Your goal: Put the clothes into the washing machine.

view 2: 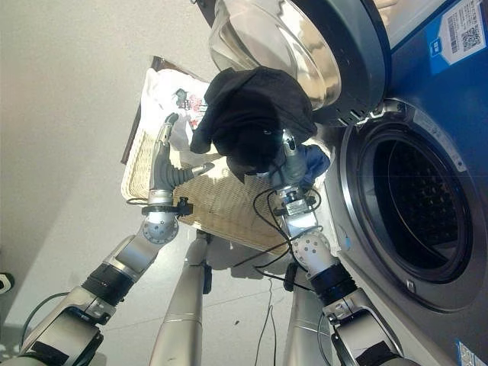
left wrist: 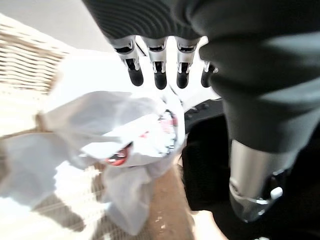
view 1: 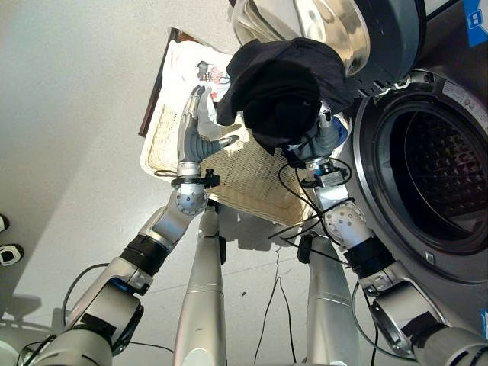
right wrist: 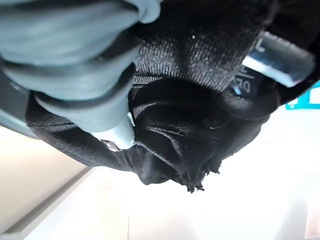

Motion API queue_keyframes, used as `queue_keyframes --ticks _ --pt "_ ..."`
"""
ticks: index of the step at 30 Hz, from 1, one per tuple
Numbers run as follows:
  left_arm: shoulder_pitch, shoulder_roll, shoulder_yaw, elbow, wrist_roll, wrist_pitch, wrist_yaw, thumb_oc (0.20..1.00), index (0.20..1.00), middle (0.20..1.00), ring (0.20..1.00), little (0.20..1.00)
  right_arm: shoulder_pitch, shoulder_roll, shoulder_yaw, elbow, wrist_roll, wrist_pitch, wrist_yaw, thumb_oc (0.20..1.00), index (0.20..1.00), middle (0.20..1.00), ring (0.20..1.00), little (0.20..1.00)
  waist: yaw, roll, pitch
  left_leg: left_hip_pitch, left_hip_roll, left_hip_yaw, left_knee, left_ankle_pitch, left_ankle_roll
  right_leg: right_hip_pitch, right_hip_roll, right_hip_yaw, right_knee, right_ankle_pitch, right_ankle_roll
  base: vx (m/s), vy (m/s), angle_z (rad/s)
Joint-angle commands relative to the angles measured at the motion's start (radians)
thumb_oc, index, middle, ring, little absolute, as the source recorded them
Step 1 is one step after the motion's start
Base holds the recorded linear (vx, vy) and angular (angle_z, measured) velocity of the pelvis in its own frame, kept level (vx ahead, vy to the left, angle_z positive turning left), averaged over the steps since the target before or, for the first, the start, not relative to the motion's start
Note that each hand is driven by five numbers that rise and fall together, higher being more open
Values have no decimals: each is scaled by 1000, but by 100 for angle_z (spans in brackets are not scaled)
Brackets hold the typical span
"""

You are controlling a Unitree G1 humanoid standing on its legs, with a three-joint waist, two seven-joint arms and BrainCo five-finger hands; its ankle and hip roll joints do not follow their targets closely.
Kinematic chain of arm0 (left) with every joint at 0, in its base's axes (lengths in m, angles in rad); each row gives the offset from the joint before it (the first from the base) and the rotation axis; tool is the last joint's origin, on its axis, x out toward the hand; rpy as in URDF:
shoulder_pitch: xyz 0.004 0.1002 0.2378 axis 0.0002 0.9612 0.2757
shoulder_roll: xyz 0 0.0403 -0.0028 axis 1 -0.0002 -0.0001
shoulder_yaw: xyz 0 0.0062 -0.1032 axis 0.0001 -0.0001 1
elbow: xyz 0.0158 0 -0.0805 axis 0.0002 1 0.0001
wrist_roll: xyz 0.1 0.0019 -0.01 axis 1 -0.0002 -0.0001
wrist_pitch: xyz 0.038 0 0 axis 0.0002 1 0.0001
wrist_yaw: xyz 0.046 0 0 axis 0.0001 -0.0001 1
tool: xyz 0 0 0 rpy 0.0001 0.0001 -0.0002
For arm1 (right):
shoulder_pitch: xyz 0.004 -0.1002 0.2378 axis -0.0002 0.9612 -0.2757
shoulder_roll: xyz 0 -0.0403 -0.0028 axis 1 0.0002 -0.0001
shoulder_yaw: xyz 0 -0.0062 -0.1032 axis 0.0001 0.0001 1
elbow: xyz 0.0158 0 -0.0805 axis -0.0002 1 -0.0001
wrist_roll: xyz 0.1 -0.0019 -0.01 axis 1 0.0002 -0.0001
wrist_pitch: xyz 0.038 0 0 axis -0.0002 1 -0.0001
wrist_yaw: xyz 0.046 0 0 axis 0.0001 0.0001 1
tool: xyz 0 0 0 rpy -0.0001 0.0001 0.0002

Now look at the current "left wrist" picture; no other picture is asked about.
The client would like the plain white garment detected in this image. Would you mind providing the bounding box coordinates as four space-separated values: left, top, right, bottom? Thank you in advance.
0 133 85 209

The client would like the white t-shirt with red print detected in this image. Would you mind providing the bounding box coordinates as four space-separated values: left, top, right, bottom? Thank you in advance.
37 90 189 236

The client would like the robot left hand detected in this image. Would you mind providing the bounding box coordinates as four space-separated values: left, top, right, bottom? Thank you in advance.
81 0 320 224

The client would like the beige woven laundry basket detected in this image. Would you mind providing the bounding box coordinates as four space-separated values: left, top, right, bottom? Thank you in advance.
0 13 197 240

